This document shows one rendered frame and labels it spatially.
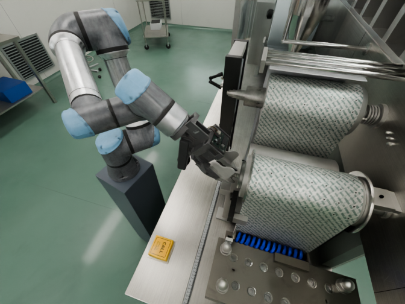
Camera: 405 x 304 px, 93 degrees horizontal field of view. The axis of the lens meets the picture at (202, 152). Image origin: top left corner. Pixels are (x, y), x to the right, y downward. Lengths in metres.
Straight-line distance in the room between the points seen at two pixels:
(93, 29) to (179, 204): 0.71
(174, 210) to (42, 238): 1.53
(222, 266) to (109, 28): 0.84
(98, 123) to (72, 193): 1.83
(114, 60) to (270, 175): 0.66
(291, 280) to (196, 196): 0.45
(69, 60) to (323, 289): 0.94
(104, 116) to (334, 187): 0.55
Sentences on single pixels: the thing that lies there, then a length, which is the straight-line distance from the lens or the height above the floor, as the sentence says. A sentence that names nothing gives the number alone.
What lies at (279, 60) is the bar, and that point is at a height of 1.46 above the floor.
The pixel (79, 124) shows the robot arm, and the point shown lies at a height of 1.39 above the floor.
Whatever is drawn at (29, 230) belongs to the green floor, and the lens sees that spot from 2.31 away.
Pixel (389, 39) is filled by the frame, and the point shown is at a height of 1.46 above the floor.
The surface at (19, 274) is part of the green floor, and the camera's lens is 2.18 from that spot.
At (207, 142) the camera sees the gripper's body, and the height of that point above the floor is 1.37.
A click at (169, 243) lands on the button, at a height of 0.92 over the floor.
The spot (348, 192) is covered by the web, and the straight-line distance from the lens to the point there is 0.52.
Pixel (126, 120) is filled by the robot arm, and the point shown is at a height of 1.37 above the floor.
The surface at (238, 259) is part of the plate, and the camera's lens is 0.67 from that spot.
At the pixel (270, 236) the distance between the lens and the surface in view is 0.68.
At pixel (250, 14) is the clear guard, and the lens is 1.32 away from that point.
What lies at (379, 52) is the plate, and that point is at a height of 1.43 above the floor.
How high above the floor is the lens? 1.67
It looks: 48 degrees down
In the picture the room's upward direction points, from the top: straight up
